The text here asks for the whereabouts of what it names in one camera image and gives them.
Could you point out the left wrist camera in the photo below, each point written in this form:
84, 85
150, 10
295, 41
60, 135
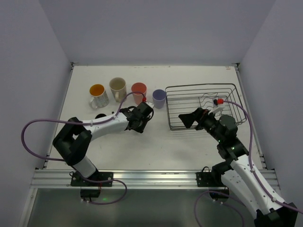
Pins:
150, 104

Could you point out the right controller box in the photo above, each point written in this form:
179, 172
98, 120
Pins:
220, 196

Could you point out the lavender plastic cup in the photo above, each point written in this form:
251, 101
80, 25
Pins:
159, 98

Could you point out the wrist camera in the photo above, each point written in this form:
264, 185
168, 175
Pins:
218, 105
150, 104

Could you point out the controller box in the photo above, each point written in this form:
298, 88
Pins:
220, 196
89, 194

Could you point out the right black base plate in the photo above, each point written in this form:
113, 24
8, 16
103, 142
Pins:
208, 178

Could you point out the pink plastic cup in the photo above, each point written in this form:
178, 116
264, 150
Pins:
139, 90

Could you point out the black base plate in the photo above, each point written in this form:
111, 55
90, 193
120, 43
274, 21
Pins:
76, 180
208, 178

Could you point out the wire dish rack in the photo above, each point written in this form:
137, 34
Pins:
184, 99

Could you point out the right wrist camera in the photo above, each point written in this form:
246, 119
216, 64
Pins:
218, 105

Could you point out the aluminium mounting rail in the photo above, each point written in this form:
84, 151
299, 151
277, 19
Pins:
134, 179

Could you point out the beige patterned mug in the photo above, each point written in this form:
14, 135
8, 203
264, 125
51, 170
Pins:
118, 88

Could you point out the left controller box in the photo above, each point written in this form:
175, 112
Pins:
89, 194

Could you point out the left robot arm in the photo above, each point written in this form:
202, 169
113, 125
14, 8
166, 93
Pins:
72, 141

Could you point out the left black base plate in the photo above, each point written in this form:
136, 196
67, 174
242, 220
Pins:
76, 180

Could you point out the white floral mug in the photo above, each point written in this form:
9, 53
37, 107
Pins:
99, 97

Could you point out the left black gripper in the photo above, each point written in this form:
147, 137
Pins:
138, 124

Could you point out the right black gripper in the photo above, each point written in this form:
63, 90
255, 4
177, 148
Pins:
199, 119

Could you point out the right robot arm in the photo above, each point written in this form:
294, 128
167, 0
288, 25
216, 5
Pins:
239, 173

